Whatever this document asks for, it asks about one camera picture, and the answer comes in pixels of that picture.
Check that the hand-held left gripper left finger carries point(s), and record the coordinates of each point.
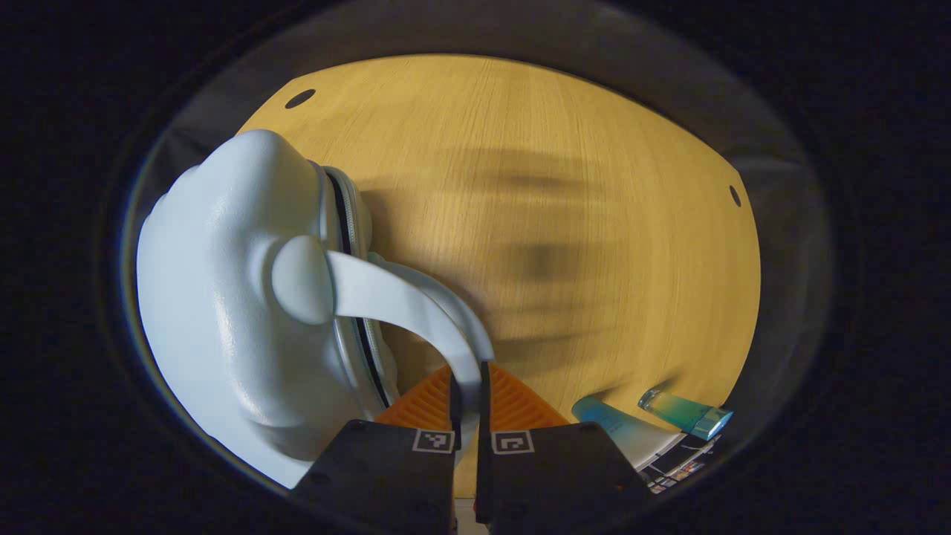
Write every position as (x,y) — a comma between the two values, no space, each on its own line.
(456,409)

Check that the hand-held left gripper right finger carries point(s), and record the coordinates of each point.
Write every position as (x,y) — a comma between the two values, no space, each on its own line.
(484,416)

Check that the blue green skin care bottle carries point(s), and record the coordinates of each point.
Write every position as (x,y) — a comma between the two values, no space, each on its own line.
(680,411)

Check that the white blue skin care tube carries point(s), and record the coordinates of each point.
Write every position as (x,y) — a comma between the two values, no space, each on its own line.
(617,427)

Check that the white suitcase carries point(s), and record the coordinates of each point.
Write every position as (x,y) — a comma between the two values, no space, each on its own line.
(223,297)

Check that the black backdrop cloth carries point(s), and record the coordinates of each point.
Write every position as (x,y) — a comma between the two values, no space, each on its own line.
(669,74)

